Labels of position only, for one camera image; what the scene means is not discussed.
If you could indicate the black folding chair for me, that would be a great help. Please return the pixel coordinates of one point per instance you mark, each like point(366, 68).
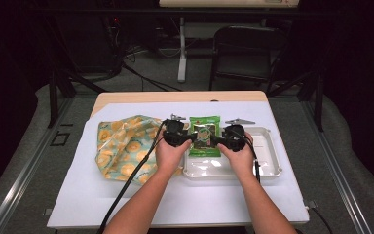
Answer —
point(250, 65)

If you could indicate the metal floor rail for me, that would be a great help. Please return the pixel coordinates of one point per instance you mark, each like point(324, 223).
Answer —
point(337, 175)
point(26, 175)

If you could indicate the black metal stand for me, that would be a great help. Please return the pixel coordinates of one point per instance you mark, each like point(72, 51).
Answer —
point(53, 100)
point(319, 104)

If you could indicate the white plastic tray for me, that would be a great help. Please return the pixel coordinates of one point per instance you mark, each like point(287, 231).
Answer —
point(269, 152)

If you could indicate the green snack packet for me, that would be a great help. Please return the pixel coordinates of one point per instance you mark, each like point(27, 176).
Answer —
point(204, 149)

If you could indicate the white desk leg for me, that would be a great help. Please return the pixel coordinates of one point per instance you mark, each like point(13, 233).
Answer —
point(182, 58)

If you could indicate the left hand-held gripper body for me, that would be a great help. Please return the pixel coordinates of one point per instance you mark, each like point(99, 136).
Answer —
point(175, 135)

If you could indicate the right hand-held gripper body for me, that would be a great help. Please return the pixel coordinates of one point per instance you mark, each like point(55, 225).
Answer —
point(235, 138)

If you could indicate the person's left hand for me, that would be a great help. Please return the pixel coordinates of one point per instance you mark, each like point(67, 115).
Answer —
point(168, 159)

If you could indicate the fruit-print cloth bag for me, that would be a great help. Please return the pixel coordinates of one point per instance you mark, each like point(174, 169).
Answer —
point(123, 146)

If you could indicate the person's right hand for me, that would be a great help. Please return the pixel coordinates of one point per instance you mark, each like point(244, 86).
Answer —
point(242, 162)

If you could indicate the white desk top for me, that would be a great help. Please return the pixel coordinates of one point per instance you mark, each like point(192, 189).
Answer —
point(227, 3)

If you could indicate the white table mat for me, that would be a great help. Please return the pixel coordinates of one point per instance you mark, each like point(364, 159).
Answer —
point(191, 201)

